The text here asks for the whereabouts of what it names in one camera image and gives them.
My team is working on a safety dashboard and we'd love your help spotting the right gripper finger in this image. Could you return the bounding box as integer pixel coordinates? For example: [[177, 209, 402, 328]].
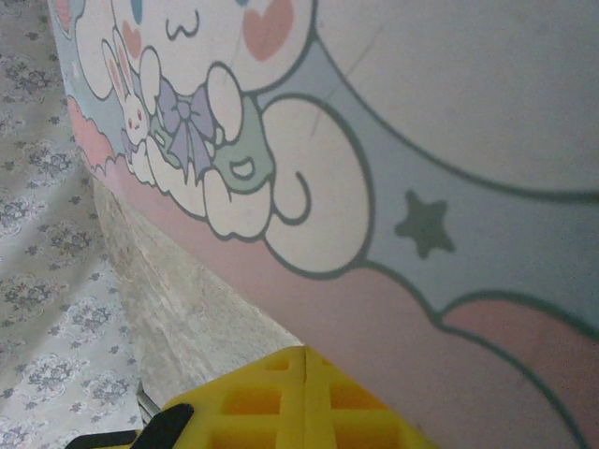
[[303, 345, 437, 449]]

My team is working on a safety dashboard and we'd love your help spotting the pastel cartoon tin box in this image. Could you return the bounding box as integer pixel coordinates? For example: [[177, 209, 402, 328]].
[[46, 0, 599, 449]]

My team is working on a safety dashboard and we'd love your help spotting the aluminium table edge rail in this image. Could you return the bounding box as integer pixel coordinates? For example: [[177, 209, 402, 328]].
[[135, 391, 158, 425]]

